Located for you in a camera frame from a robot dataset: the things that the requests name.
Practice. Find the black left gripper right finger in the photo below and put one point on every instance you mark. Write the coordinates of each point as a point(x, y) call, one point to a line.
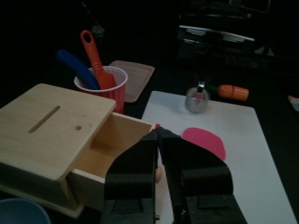
point(202, 178)

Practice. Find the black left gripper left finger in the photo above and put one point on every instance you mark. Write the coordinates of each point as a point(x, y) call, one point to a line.
point(130, 175)

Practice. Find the wooden drawer with knob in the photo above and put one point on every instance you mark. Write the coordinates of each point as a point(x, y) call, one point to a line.
point(100, 154)

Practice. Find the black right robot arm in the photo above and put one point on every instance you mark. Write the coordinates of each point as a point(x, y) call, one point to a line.
point(218, 38)

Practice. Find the pink flat dough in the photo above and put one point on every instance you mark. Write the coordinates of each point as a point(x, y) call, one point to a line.
point(209, 141)

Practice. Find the blue bowl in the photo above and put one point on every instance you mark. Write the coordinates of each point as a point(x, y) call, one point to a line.
point(22, 211)

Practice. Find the white cutting board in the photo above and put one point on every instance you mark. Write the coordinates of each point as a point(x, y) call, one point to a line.
point(249, 163)

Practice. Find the wooden box with slot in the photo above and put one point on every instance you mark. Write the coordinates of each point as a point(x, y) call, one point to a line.
point(51, 137)

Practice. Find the red plastic cup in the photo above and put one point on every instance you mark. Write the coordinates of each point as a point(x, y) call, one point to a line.
point(111, 90)

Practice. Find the orange toy carrot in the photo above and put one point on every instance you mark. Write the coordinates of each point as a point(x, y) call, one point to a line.
point(231, 92)

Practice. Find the pink rectangular tray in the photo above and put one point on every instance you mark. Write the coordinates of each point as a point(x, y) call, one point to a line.
point(134, 78)

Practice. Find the blue plastic utensil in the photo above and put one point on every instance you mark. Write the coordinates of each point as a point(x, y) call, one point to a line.
point(79, 68)

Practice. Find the orange spatula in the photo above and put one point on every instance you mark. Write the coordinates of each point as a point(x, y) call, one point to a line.
point(96, 62)

